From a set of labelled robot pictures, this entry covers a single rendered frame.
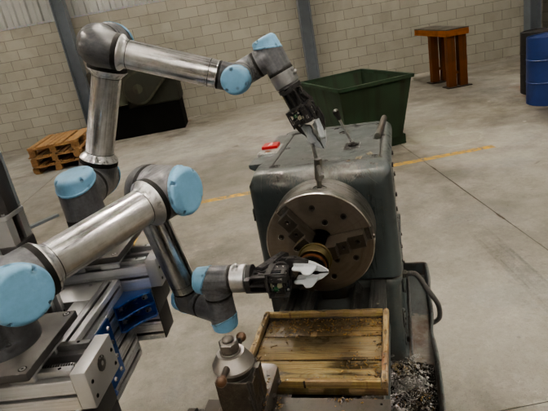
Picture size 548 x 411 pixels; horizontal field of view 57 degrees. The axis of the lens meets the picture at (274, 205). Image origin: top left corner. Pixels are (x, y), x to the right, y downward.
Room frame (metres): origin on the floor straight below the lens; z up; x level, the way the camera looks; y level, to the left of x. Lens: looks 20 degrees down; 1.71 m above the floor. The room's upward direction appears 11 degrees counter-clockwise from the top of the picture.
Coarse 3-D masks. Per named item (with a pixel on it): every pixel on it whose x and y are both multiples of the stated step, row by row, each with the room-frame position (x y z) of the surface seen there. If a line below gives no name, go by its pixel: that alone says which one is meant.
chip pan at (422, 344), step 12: (420, 288) 1.85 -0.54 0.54; (408, 300) 1.78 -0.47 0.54; (420, 300) 1.76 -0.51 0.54; (408, 312) 1.70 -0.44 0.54; (420, 312) 1.68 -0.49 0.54; (420, 324) 1.61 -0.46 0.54; (420, 336) 1.54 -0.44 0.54; (420, 348) 1.47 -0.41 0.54; (432, 348) 1.46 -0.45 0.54; (420, 360) 1.41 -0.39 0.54; (432, 360) 1.40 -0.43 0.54
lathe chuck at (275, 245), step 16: (304, 192) 1.34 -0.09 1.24; (320, 192) 1.32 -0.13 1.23; (336, 192) 1.33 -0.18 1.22; (352, 192) 1.37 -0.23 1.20; (304, 208) 1.33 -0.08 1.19; (320, 208) 1.32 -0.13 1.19; (336, 208) 1.31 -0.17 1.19; (352, 208) 1.29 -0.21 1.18; (368, 208) 1.36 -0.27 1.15; (272, 224) 1.36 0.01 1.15; (320, 224) 1.32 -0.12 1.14; (336, 224) 1.31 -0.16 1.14; (352, 224) 1.29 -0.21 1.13; (368, 224) 1.28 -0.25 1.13; (272, 240) 1.36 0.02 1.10; (288, 240) 1.35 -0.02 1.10; (368, 240) 1.28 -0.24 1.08; (352, 256) 1.30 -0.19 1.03; (368, 256) 1.29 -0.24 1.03; (336, 272) 1.31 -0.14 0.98; (352, 272) 1.30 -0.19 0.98; (320, 288) 1.33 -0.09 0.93; (336, 288) 1.31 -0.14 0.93
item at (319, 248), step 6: (306, 246) 1.24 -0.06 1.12; (312, 246) 1.23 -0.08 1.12; (318, 246) 1.23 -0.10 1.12; (324, 246) 1.23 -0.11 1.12; (300, 252) 1.25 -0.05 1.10; (306, 252) 1.21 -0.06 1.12; (312, 252) 1.21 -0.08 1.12; (318, 252) 1.20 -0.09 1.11; (324, 252) 1.21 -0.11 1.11; (306, 258) 1.18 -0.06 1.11; (312, 258) 1.18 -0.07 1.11; (318, 258) 1.18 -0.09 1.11; (324, 258) 1.20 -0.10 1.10; (330, 258) 1.22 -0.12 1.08; (324, 264) 1.17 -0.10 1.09; (330, 264) 1.22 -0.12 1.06
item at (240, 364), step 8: (240, 344) 0.81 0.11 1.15; (240, 352) 0.78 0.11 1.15; (248, 352) 0.79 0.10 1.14; (216, 360) 0.78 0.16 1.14; (224, 360) 0.77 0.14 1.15; (232, 360) 0.77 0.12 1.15; (240, 360) 0.77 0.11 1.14; (248, 360) 0.78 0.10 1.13; (216, 368) 0.77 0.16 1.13; (232, 368) 0.76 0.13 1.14; (240, 368) 0.76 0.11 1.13; (248, 368) 0.76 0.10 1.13; (232, 376) 0.75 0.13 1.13
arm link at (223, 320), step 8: (200, 296) 1.27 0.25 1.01; (232, 296) 1.23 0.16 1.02; (200, 304) 1.24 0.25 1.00; (208, 304) 1.21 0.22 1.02; (216, 304) 1.19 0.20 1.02; (224, 304) 1.20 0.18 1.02; (232, 304) 1.21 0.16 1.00; (200, 312) 1.23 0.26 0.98; (208, 312) 1.21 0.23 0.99; (216, 312) 1.19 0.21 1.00; (224, 312) 1.19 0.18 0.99; (232, 312) 1.21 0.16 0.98; (216, 320) 1.20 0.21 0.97; (224, 320) 1.19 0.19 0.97; (232, 320) 1.20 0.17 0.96; (216, 328) 1.20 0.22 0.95; (224, 328) 1.19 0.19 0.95; (232, 328) 1.20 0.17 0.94
